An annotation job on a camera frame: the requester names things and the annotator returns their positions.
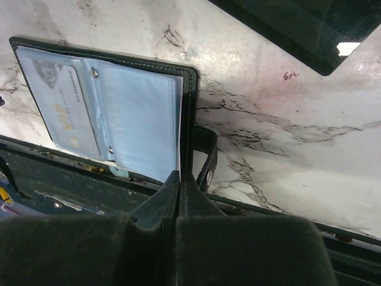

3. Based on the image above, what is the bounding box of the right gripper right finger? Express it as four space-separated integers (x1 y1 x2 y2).
176 175 336 285

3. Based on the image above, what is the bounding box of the black leather card holder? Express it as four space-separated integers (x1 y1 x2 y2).
8 36 220 194

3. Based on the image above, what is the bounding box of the single black card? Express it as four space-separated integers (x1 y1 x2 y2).
213 0 380 76

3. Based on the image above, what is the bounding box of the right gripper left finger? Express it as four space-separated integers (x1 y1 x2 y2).
1 171 180 285

